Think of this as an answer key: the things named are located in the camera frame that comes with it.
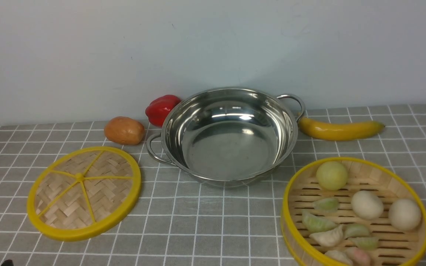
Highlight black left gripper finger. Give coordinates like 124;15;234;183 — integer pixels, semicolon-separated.
0;259;14;266

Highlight yellow-rimmed woven bamboo lid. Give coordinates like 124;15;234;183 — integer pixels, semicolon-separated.
27;146;142;241

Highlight yellow-rimmed bamboo steamer basket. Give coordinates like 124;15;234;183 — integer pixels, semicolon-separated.
280;157;426;266

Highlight stainless steel pot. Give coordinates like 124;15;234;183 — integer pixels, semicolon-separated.
145;86;306;188

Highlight grey checked tablecloth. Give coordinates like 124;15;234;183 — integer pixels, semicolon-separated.
0;104;426;266

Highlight brown potato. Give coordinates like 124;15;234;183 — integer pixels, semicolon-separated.
104;116;145;145

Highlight red bell pepper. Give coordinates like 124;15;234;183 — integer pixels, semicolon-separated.
145;95;182;128

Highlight white dumpling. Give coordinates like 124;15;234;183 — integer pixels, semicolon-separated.
309;224;344;248
324;250;354;266

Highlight pale green dumpling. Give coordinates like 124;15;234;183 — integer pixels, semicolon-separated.
312;197;340;214

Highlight white dumpling bottom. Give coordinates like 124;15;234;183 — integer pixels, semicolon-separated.
324;250;354;266

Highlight green round bun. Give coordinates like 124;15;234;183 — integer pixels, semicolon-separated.
316;161;349;191

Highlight light green dumpling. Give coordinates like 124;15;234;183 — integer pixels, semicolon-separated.
344;223;371;239

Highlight pink dumpling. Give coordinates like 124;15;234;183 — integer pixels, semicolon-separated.
345;246;372;266

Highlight green dumpling lower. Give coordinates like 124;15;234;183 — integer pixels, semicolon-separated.
348;237;379;250

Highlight white round bun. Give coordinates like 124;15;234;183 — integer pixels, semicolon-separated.
388;198;422;231
351;191;384;220

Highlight yellow banana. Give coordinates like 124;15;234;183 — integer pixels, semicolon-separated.
298;117;385;141

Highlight white round bun right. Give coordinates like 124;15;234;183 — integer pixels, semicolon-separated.
388;198;422;231

